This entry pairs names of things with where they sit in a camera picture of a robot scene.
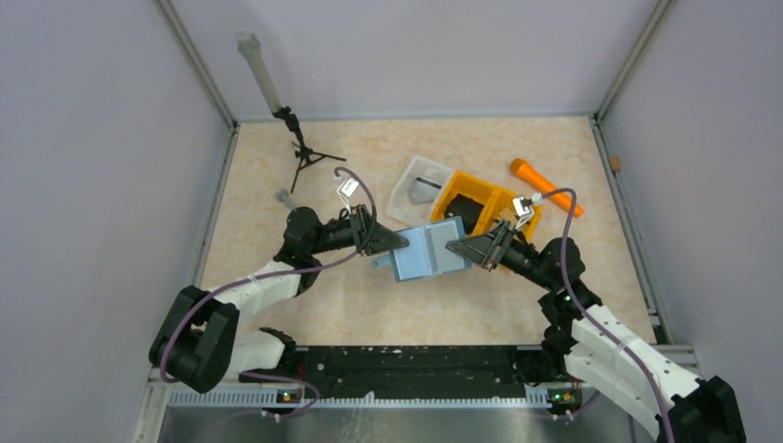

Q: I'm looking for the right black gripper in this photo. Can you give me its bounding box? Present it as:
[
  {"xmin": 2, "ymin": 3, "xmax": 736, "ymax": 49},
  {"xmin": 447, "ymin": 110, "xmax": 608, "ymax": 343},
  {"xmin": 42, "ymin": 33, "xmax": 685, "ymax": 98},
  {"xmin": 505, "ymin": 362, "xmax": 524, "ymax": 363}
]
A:
[{"xmin": 447, "ymin": 219, "xmax": 556, "ymax": 292}]

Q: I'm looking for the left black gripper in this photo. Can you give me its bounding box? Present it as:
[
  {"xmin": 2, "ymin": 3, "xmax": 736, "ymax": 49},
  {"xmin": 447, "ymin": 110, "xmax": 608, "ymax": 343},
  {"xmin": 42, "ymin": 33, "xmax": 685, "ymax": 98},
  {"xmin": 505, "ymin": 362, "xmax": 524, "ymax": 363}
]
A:
[{"xmin": 308, "ymin": 204, "xmax": 408, "ymax": 256}]

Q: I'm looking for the gold credit card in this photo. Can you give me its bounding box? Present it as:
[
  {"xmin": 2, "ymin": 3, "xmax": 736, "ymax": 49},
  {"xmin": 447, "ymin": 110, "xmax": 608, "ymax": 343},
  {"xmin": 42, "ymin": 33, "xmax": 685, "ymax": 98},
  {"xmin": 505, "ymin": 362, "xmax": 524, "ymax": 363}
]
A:
[{"xmin": 498, "ymin": 208, "xmax": 517, "ymax": 223}]

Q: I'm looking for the blue card holder wallet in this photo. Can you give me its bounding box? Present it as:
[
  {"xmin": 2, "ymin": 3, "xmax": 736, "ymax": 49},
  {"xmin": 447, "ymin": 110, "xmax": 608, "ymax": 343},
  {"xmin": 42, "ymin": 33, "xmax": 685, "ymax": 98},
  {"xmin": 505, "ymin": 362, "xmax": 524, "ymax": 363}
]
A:
[{"xmin": 371, "ymin": 216, "xmax": 472, "ymax": 282}]

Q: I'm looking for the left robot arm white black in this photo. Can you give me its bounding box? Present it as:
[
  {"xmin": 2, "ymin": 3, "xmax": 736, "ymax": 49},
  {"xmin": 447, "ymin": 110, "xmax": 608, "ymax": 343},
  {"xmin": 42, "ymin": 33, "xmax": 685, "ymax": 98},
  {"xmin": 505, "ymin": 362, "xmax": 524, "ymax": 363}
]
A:
[{"xmin": 149, "ymin": 205, "xmax": 409, "ymax": 393}]

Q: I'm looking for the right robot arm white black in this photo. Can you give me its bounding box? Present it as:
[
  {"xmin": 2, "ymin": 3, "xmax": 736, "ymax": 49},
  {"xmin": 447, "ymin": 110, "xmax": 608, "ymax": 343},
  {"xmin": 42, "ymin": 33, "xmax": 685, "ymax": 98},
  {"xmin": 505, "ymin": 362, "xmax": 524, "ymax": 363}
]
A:
[{"xmin": 446, "ymin": 223, "xmax": 747, "ymax": 442}]

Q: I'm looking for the black block in bin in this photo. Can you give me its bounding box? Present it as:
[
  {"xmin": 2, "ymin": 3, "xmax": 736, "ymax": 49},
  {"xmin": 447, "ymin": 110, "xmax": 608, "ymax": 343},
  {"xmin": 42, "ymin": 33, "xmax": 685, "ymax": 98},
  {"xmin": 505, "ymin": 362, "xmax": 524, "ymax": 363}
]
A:
[{"xmin": 444, "ymin": 194, "xmax": 484, "ymax": 234}]

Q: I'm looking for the white plastic tray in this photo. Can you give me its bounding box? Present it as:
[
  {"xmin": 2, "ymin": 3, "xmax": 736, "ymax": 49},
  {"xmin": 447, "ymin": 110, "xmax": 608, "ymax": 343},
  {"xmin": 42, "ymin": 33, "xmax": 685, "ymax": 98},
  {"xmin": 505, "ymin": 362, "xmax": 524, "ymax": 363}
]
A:
[{"xmin": 386, "ymin": 155, "xmax": 456, "ymax": 226}]

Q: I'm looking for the yellow two-compartment bin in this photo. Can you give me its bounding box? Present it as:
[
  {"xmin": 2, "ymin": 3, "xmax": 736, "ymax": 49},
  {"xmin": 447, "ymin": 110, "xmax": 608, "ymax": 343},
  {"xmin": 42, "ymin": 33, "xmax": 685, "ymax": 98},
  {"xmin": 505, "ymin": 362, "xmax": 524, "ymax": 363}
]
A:
[{"xmin": 429, "ymin": 171, "xmax": 517, "ymax": 235}]

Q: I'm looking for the grey dumbbell-shaped part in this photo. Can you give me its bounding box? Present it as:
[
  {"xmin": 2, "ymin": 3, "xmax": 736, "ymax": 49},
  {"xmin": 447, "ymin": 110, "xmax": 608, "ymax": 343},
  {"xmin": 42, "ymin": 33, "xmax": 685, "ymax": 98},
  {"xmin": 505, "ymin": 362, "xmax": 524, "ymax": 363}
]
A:
[{"xmin": 275, "ymin": 188, "xmax": 298, "ymax": 210}]

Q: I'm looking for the black mini tripod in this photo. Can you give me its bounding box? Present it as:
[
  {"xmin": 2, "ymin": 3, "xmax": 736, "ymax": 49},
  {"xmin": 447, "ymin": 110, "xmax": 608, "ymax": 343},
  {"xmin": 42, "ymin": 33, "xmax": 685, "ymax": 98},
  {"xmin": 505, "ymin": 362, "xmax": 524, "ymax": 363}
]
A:
[{"xmin": 272, "ymin": 106, "xmax": 346, "ymax": 194}]

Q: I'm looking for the grey tube on tripod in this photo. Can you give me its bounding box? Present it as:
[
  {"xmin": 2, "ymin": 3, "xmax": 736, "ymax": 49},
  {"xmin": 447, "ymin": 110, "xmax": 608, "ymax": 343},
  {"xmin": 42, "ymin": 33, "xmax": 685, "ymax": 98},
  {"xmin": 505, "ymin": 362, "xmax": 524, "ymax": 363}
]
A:
[{"xmin": 235, "ymin": 30, "xmax": 283, "ymax": 116}]

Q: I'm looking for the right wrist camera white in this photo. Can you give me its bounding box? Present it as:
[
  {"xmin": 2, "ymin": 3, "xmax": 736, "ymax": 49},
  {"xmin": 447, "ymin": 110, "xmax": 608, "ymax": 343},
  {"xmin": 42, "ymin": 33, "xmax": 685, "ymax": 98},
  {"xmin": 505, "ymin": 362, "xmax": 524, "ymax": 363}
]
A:
[{"xmin": 512, "ymin": 192, "xmax": 543, "ymax": 233}]

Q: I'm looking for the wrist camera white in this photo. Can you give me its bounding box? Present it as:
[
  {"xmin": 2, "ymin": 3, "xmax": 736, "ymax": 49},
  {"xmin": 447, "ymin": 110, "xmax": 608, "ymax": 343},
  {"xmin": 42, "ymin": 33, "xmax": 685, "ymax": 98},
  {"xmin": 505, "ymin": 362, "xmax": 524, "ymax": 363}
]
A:
[
  {"xmin": 512, "ymin": 192, "xmax": 543, "ymax": 233},
  {"xmin": 336, "ymin": 176, "xmax": 360, "ymax": 212}
]

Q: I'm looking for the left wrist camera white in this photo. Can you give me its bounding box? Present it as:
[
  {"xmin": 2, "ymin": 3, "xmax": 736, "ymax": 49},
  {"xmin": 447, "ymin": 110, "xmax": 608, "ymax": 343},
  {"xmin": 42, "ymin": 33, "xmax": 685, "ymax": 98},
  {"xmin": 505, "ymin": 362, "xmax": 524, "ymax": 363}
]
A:
[{"xmin": 336, "ymin": 176, "xmax": 360, "ymax": 212}]

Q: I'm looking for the orange plastic cone handle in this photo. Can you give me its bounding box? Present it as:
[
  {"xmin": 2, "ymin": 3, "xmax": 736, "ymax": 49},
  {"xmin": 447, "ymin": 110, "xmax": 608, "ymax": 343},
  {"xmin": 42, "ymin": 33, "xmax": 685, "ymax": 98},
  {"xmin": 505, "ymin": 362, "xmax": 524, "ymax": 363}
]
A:
[{"xmin": 510, "ymin": 158, "xmax": 572, "ymax": 211}]

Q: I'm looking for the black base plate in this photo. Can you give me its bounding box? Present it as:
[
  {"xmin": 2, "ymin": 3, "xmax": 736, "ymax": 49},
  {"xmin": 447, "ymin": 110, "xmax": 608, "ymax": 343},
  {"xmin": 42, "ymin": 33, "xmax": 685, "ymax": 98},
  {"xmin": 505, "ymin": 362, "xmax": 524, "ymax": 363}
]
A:
[{"xmin": 269, "ymin": 345, "xmax": 585, "ymax": 400}]

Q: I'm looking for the small brown wall knob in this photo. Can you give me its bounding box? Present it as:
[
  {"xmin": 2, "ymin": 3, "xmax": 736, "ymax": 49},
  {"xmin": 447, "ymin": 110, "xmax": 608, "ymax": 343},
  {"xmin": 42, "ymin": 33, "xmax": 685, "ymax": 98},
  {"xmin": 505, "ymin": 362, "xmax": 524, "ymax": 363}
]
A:
[{"xmin": 607, "ymin": 154, "xmax": 621, "ymax": 174}]

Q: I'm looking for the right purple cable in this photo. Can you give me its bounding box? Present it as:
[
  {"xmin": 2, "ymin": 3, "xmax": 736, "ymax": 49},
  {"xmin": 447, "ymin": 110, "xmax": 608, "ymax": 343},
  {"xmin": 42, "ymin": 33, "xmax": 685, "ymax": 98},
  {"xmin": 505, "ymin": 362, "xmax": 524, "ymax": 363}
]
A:
[{"xmin": 532, "ymin": 187, "xmax": 677, "ymax": 443}]

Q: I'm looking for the purple cable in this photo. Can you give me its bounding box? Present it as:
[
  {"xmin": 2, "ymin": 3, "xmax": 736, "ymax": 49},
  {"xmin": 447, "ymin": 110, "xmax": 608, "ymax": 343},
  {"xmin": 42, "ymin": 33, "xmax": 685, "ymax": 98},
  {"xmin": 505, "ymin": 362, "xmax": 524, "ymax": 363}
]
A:
[
  {"xmin": 532, "ymin": 187, "xmax": 677, "ymax": 443},
  {"xmin": 159, "ymin": 166, "xmax": 378, "ymax": 420}
]

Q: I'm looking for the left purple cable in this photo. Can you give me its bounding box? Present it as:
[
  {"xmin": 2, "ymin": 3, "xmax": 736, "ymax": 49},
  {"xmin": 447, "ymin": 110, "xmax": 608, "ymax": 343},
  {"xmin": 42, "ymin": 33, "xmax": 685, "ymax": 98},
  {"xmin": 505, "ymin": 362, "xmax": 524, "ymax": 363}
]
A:
[{"xmin": 159, "ymin": 166, "xmax": 378, "ymax": 420}]

